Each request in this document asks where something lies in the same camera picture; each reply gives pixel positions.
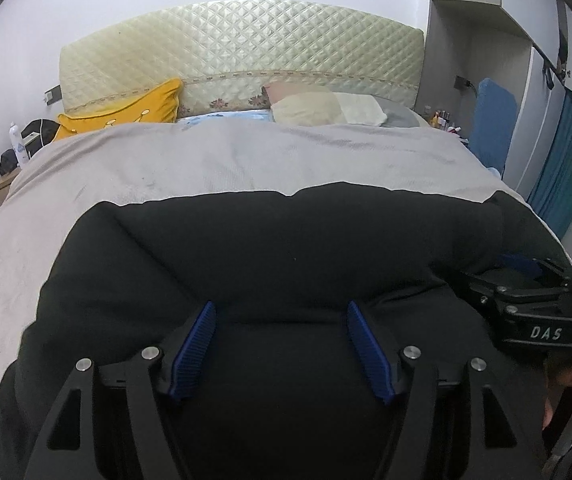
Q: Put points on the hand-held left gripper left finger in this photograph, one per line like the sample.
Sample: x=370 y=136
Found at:
x=193 y=350

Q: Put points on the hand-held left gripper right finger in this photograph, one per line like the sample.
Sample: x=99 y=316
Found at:
x=371 y=355

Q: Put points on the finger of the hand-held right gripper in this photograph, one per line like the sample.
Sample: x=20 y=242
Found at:
x=496 y=287
x=521 y=261

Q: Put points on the black puffer jacket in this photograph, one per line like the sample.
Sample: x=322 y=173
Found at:
x=286 y=260

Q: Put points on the blue curtain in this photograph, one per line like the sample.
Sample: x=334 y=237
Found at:
x=566 y=160

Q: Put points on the blue cushion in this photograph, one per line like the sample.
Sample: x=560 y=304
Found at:
x=491 y=125

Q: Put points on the row of small bottles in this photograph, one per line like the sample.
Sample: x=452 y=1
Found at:
x=441 y=120

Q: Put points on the grey pillow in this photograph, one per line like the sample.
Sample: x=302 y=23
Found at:
x=401 y=115

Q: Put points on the grey bed blanket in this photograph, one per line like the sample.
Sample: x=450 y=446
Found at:
x=215 y=160

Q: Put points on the cream towel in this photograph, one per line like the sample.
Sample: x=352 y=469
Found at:
x=361 y=109

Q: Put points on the light blue bed sheet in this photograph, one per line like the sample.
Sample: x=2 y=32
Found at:
x=225 y=117

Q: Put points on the white wardrobe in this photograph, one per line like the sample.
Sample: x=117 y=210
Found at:
x=466 y=20

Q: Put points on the yellow pillow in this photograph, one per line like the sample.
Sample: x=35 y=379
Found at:
x=130 y=110

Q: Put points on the wooden nightstand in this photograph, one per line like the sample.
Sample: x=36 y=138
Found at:
x=1 y=190

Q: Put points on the beige pillow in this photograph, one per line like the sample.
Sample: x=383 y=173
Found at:
x=306 y=110

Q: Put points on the black bag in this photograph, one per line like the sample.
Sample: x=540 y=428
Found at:
x=40 y=132

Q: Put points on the white spray bottle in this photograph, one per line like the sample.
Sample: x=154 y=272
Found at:
x=18 y=147

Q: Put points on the pink pillow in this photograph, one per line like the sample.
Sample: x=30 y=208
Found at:
x=291 y=89

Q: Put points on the cream quilted headboard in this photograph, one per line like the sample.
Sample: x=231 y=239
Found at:
x=266 y=40

